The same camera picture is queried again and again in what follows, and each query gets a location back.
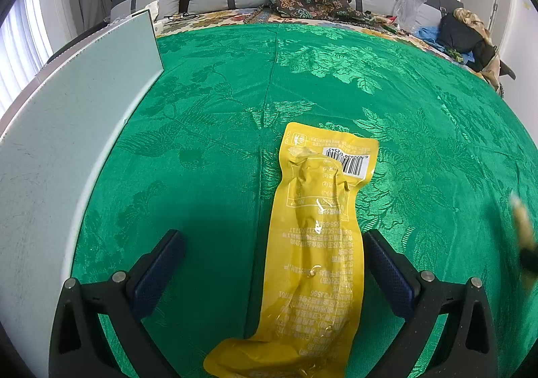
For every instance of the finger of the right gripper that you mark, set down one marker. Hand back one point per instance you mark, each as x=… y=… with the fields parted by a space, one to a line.
x=527 y=243

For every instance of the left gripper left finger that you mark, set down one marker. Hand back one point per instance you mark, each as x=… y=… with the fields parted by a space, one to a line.
x=78 y=345

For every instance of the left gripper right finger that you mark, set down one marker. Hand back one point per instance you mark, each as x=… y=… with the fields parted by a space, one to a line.
x=467 y=346

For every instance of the long yellow snack packet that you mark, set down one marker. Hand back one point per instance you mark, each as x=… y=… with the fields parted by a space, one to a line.
x=314 y=266

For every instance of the white cardboard box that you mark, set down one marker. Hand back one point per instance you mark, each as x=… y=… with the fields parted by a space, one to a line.
x=55 y=139

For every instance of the black clothes pile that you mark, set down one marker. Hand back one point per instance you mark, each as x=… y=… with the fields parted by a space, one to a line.
x=463 y=32

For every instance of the green floral tablecloth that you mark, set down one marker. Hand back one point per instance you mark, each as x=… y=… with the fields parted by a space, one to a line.
x=200 y=155

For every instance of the grey cushion far right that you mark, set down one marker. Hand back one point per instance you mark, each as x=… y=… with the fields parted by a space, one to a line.
x=431 y=12

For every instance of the clear plastic bag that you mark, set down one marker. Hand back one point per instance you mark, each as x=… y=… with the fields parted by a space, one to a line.
x=405 y=12

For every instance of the dark patterned cloth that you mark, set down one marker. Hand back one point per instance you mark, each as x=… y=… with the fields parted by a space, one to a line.
x=331 y=10

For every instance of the floral sofa cover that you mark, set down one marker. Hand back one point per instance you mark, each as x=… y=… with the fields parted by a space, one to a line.
x=424 y=39

